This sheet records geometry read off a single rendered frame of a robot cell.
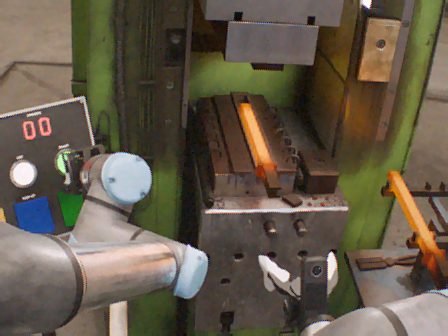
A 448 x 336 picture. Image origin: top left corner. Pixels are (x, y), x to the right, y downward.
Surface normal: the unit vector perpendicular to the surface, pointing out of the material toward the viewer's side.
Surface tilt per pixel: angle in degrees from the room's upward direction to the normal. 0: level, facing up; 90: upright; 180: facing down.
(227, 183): 90
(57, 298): 75
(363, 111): 90
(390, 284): 0
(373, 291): 0
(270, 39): 90
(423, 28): 90
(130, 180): 60
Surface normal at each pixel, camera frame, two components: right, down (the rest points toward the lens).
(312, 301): 0.14, 0.05
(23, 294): 0.70, 0.05
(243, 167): 0.07, -0.84
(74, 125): 0.50, 0.01
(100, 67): 0.13, 0.55
